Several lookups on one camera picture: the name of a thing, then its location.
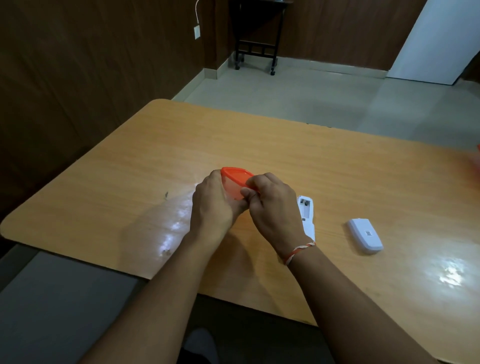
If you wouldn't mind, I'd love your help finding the person's right hand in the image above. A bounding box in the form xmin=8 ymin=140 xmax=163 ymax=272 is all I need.
xmin=240 ymin=172 xmax=314 ymax=260

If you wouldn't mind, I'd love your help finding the person's left hand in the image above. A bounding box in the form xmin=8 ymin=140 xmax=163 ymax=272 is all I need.
xmin=189 ymin=169 xmax=250 ymax=245

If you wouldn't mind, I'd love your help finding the orange plastic container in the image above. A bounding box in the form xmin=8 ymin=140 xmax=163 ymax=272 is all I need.
xmin=220 ymin=167 xmax=256 ymax=201

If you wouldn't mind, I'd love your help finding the person's right forearm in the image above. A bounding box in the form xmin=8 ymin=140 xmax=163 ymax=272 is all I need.
xmin=280 ymin=244 xmax=440 ymax=364

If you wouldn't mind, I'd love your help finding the person's left forearm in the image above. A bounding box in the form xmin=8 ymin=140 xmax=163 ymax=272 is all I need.
xmin=78 ymin=232 xmax=229 ymax=364

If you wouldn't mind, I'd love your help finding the white remote control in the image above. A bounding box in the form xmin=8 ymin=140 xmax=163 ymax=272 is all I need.
xmin=296 ymin=195 xmax=316 ymax=243

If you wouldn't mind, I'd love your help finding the white battery cover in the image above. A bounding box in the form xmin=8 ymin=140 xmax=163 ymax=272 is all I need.
xmin=346 ymin=218 xmax=384 ymax=255

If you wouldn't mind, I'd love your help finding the grey shoe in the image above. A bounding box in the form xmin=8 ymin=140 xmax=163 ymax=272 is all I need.
xmin=183 ymin=328 xmax=220 ymax=364

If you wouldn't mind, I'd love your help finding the black metal wheeled table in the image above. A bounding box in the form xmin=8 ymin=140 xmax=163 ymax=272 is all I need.
xmin=228 ymin=0 xmax=294 ymax=76

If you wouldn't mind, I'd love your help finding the white door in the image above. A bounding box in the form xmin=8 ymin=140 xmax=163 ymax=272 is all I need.
xmin=386 ymin=0 xmax=480 ymax=86

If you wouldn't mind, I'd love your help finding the red and white thread bracelet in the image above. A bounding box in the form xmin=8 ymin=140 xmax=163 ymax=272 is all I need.
xmin=283 ymin=241 xmax=317 ymax=266

